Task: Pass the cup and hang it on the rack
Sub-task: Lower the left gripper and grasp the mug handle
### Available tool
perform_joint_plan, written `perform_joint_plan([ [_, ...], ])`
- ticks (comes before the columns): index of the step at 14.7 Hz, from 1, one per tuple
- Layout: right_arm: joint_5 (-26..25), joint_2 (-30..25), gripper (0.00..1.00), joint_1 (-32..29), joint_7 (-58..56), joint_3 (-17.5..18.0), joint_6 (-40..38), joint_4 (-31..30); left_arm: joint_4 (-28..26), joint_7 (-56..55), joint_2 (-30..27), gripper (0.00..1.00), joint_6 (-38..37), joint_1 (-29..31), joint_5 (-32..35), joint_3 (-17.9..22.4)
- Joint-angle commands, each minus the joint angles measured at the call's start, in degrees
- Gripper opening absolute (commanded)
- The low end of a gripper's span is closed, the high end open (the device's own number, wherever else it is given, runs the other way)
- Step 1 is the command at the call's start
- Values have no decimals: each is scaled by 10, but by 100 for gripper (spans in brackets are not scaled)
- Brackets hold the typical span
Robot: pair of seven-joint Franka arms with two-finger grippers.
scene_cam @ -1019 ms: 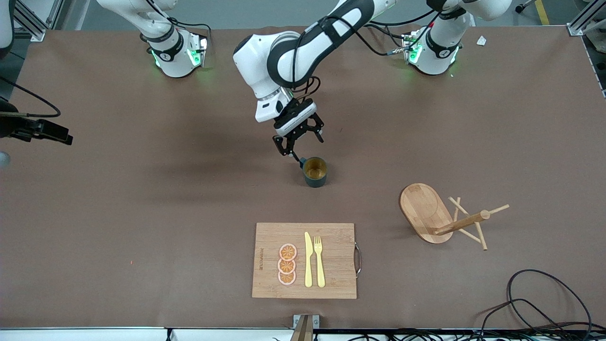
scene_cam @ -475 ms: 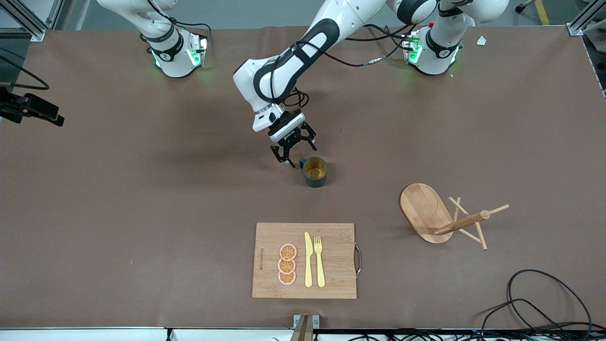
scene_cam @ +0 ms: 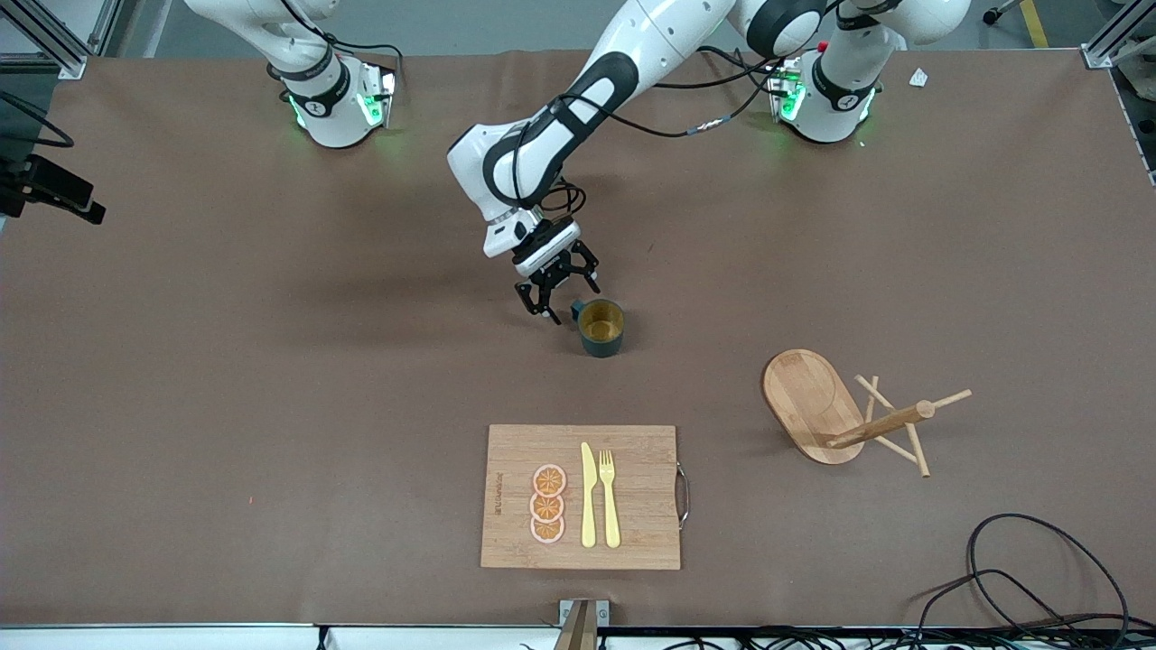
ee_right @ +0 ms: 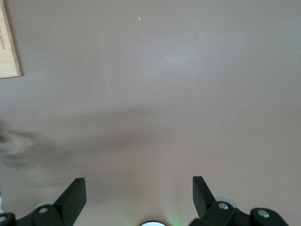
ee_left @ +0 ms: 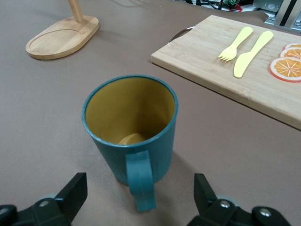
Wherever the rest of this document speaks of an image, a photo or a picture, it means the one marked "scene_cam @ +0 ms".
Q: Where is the black base cable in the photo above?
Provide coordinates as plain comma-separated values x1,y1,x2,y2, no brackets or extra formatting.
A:
280,0,405,87
691,45,779,96

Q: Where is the yellow plastic knife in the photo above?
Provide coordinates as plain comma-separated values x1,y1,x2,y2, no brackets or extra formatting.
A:
581,441,598,549

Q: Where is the yellow plastic fork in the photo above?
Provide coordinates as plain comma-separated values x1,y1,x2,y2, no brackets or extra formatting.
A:
599,449,622,550

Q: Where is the bamboo cutting board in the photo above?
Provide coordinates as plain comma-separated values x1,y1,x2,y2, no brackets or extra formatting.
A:
480,424,691,571

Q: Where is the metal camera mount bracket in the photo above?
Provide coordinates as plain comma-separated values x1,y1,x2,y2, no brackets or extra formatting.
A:
553,599,611,650

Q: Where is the aluminium frame profile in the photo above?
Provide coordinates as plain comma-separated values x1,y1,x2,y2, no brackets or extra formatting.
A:
0,0,123,80
1082,0,1156,70

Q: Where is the dark teal cup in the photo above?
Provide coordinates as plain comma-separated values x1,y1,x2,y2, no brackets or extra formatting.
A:
571,298,627,359

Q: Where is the black cable loop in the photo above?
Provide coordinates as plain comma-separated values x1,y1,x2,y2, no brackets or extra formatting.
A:
912,569,1094,650
966,513,1132,633

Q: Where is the wooden mug rack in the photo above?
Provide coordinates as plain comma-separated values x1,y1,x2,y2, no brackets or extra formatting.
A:
761,348,974,478

